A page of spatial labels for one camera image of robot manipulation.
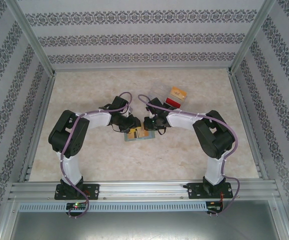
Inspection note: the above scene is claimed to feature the black credit card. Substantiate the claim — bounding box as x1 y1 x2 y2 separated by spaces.
162 101 183 111

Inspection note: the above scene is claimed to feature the red credit card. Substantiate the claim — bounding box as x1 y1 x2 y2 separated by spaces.
164 97 184 107

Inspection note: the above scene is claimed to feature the orange credit card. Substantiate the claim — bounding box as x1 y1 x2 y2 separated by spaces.
168 86 188 103

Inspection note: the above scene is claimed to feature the clear acrylic card stand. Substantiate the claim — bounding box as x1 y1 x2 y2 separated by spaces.
148 83 188 112

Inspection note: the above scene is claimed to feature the grey metal sheet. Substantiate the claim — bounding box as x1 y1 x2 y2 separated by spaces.
0 211 289 240

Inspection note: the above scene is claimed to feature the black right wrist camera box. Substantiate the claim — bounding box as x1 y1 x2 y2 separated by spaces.
145 97 165 113

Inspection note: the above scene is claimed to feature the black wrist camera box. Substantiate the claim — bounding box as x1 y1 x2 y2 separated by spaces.
145 97 165 113
109 95 130 113

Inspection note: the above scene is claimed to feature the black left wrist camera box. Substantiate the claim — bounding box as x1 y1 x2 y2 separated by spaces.
109 95 130 113

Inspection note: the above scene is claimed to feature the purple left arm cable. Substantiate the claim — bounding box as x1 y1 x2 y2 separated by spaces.
59 91 135 220

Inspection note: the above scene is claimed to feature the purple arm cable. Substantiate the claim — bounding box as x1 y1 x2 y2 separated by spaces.
137 93 242 216
59 91 135 220

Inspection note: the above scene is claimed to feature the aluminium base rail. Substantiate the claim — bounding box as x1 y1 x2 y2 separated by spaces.
8 181 283 201

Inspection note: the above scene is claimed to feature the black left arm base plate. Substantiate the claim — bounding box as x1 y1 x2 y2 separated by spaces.
55 183 101 201

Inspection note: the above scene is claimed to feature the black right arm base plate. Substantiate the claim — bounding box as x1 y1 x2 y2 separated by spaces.
185 182 233 200

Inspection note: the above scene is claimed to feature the grey slotted cable duct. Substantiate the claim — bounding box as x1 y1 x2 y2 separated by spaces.
18 201 208 212

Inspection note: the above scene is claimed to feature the aluminium side rail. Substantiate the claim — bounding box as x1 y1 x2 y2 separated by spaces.
18 72 57 183
228 71 270 181

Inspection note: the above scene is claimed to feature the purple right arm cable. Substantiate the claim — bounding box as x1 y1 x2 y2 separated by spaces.
137 93 242 216

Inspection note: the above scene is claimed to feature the aluminium frame post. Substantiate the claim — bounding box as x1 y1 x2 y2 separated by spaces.
227 0 278 76
8 0 58 77

